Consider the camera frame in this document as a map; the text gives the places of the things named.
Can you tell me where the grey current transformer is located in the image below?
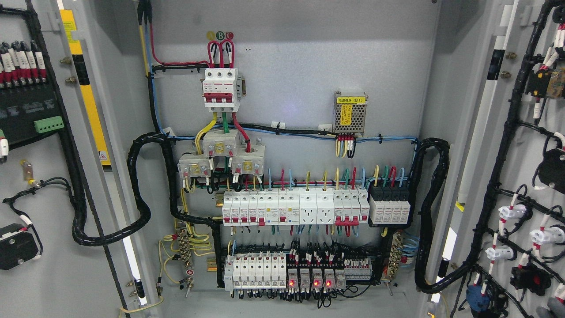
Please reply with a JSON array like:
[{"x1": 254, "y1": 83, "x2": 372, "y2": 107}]
[
  {"x1": 177, "y1": 154, "x2": 215, "y2": 179},
  {"x1": 202, "y1": 128, "x2": 242, "y2": 157},
  {"x1": 231, "y1": 144, "x2": 266, "y2": 176}
]

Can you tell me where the white upper breaker row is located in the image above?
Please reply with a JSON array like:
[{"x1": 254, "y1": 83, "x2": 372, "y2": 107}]
[{"x1": 222, "y1": 186, "x2": 370, "y2": 226}]

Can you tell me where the grey current transformer right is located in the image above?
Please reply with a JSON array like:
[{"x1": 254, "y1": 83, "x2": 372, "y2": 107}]
[{"x1": 231, "y1": 144, "x2": 266, "y2": 176}]

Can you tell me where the grey cabinet door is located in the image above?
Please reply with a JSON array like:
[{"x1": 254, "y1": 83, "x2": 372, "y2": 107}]
[
  {"x1": 413, "y1": 0, "x2": 564, "y2": 318},
  {"x1": 1, "y1": 0, "x2": 158, "y2": 318}
]

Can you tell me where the metal mesh power supply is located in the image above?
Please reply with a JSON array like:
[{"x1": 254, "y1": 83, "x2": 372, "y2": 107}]
[{"x1": 332, "y1": 91, "x2": 369, "y2": 135}]

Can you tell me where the red white main breaker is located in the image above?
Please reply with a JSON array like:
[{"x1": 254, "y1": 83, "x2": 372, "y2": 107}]
[{"x1": 202, "y1": 68, "x2": 241, "y2": 113}]

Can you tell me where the black left cable conduit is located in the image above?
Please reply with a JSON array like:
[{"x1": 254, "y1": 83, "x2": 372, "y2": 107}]
[{"x1": 71, "y1": 132, "x2": 221, "y2": 247}]

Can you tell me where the black white rotary switch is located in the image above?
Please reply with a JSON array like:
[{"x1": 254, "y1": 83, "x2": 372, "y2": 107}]
[{"x1": 0, "y1": 223, "x2": 38, "y2": 270}]

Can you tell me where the grey current transformer middle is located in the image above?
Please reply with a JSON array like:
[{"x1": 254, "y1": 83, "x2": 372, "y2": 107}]
[{"x1": 202, "y1": 128, "x2": 242, "y2": 157}]

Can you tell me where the brass left ground bar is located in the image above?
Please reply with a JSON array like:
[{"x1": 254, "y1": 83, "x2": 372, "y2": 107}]
[{"x1": 176, "y1": 226, "x2": 192, "y2": 269}]

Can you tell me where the black digital power meter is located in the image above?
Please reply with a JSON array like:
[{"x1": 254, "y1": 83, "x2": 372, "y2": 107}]
[{"x1": 0, "y1": 85, "x2": 62, "y2": 147}]

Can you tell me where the brass ground bar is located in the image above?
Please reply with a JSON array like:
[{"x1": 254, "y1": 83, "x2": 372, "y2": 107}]
[
  {"x1": 385, "y1": 230, "x2": 403, "y2": 281},
  {"x1": 176, "y1": 226, "x2": 192, "y2": 269}
]

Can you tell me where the grey current transformer left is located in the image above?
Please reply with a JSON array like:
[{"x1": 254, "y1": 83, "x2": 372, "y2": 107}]
[{"x1": 177, "y1": 154, "x2": 215, "y2": 179}]

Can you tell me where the black white surge protector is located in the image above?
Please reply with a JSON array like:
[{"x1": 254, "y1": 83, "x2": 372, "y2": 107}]
[{"x1": 369, "y1": 185, "x2": 412, "y2": 229}]

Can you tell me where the brass right ground bar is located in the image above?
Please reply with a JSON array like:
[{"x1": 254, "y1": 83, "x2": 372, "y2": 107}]
[{"x1": 385, "y1": 230, "x2": 403, "y2": 281}]

